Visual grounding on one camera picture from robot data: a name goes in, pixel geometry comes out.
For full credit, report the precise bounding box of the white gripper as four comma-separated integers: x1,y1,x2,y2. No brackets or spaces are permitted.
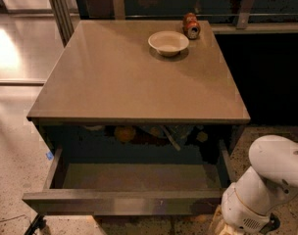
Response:
209,183,280,235

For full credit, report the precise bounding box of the grey top drawer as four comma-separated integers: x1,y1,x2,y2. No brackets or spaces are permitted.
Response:
23,141,235,216

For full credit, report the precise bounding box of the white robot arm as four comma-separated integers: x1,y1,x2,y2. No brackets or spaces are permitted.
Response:
207,135,298,235

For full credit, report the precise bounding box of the orange fruit in drawer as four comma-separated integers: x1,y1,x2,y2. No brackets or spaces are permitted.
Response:
114,126,136,143

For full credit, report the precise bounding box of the grey drawer cabinet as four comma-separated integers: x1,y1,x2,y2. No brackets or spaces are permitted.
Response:
27,21,250,164

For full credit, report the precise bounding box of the black object on floor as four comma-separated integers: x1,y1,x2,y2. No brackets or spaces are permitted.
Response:
24,214,46,235

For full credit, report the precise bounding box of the blue tape piece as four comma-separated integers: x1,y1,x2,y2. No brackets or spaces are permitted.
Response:
46,151,54,161

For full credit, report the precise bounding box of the white bowl on cabinet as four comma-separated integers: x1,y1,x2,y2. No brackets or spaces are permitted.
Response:
148,31,189,57

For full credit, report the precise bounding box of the red soda can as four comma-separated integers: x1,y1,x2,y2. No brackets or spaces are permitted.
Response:
182,13,200,39

